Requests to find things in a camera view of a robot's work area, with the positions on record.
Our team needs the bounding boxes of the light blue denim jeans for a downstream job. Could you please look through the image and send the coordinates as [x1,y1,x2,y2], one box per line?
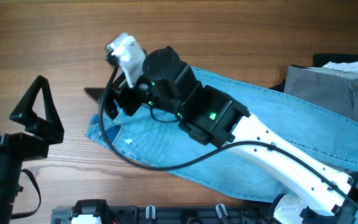
[86,68,358,202]

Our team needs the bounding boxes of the black garment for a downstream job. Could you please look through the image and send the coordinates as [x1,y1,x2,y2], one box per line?
[268,53,358,93]

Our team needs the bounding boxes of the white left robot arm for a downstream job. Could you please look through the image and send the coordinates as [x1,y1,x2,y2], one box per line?
[0,75,65,223]

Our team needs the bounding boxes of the grey trousers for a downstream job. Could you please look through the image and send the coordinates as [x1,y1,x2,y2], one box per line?
[284,66,358,123]

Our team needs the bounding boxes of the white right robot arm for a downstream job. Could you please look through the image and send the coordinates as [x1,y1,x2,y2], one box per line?
[86,47,358,223]

